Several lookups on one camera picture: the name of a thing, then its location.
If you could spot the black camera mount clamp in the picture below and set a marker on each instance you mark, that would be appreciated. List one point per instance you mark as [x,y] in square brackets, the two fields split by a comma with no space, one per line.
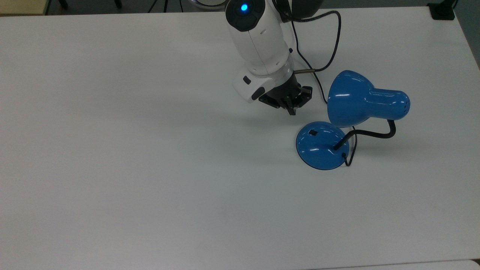
[442,11]

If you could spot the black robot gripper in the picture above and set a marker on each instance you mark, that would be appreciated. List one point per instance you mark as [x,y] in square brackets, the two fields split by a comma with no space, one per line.
[287,90]

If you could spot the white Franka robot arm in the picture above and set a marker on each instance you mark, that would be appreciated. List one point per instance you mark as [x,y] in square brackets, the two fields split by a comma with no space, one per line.
[258,41]

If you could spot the blue gooseneck desk lamp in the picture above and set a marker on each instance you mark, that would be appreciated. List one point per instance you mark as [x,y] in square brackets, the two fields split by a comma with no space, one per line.
[348,99]

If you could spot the black tripod legs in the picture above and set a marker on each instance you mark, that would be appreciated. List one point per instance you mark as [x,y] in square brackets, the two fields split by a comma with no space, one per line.
[165,4]

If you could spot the light wooden cabinet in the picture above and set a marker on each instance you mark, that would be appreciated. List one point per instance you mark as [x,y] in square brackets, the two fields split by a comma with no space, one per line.
[22,5]

